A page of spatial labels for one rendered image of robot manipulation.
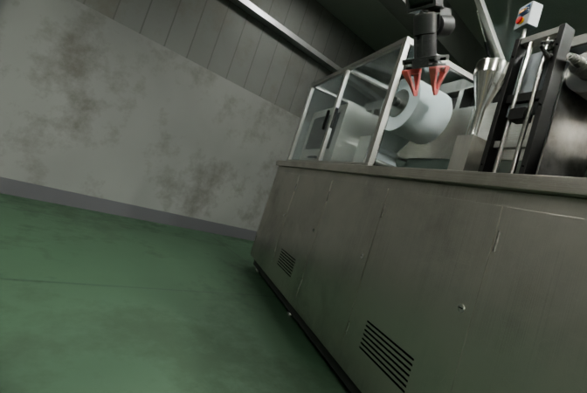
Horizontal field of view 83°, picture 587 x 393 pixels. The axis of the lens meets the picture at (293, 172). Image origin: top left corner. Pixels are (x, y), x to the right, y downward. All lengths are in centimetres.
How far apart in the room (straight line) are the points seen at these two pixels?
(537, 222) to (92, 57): 315
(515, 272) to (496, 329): 15
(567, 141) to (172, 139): 297
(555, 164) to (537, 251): 52
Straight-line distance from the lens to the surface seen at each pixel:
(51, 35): 333
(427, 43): 97
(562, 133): 145
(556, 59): 135
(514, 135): 189
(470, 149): 165
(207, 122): 354
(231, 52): 373
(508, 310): 99
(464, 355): 107
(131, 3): 349
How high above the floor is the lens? 67
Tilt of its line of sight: 4 degrees up
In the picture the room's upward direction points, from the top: 18 degrees clockwise
